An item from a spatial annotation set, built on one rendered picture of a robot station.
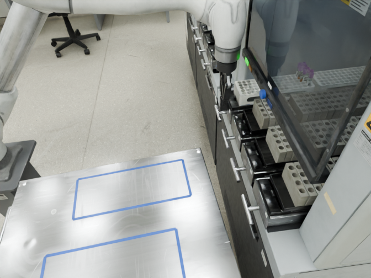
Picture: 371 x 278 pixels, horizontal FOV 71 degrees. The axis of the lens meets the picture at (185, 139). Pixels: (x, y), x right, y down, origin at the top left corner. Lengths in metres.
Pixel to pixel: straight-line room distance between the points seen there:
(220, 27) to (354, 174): 0.57
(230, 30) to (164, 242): 0.65
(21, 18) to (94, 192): 0.60
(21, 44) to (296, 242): 1.08
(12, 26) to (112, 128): 1.38
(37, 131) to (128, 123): 0.79
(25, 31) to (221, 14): 0.64
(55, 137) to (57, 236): 1.67
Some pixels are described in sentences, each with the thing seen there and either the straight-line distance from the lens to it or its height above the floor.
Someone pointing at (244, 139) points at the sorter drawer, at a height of 0.80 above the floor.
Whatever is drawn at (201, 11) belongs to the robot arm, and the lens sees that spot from 1.01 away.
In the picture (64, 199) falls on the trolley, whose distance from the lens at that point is 0.88.
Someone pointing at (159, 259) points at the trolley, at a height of 0.82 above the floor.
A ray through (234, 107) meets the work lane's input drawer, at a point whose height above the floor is 0.82.
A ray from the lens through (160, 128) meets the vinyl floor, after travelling 2.18.
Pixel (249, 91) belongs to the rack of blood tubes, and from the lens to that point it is 1.07.
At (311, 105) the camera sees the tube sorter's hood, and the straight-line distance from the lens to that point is 0.64.
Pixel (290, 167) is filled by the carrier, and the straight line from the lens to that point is 0.81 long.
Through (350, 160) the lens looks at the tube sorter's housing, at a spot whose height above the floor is 1.09.
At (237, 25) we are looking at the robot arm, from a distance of 0.89.
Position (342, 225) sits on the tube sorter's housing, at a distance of 0.65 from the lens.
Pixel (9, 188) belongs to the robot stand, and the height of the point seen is 0.70.
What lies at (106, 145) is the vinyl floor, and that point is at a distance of 2.17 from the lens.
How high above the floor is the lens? 1.49
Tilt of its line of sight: 46 degrees down
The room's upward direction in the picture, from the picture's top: 5 degrees counter-clockwise
